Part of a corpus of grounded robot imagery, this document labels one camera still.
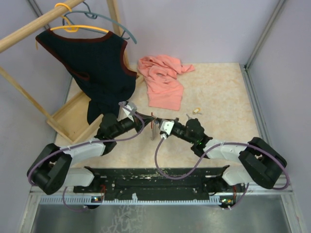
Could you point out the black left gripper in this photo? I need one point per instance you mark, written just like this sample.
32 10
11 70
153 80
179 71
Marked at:
137 123

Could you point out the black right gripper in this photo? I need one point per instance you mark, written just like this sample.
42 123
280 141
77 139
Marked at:
176 121

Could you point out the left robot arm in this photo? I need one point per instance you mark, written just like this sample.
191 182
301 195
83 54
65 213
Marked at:
52 169

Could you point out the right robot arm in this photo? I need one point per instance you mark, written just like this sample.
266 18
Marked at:
256 160

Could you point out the yellow key tag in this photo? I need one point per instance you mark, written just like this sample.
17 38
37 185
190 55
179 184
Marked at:
196 111

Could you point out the pink cloth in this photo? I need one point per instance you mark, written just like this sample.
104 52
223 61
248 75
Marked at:
160 75

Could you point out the wooden clothes rack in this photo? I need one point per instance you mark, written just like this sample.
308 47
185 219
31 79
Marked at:
33 85

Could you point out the dark navy vest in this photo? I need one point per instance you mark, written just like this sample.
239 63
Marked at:
98 68

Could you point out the yellow clothes hanger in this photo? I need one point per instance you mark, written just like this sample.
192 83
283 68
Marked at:
70 27

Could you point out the grey-blue clothes hanger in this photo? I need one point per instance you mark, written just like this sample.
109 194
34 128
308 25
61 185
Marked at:
114 18

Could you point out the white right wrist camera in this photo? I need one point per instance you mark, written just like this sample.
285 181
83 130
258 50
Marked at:
166 127

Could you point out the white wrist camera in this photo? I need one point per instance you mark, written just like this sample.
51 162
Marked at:
166 127
129 109

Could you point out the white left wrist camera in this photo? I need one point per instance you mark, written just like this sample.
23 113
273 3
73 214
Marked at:
129 109

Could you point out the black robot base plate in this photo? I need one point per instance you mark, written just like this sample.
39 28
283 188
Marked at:
148 184

